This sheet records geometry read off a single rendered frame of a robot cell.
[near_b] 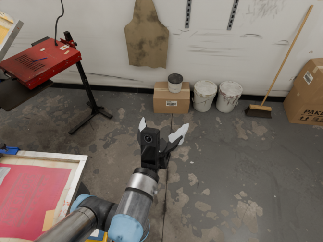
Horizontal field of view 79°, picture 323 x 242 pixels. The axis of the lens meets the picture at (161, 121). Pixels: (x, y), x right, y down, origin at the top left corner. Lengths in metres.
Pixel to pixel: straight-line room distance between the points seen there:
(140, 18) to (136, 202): 2.22
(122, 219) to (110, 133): 2.30
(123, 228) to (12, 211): 1.08
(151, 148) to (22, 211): 1.08
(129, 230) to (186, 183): 1.89
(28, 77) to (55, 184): 1.00
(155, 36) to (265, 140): 1.92
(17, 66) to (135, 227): 1.94
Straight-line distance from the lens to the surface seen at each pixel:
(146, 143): 0.51
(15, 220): 1.46
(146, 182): 0.51
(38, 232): 1.38
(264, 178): 2.62
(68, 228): 0.53
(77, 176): 1.36
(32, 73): 2.07
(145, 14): 2.48
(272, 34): 2.78
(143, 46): 2.65
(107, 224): 0.60
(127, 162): 2.47
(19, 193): 1.52
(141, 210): 0.49
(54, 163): 1.52
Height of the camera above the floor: 2.16
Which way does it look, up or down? 51 degrees down
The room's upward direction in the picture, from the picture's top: straight up
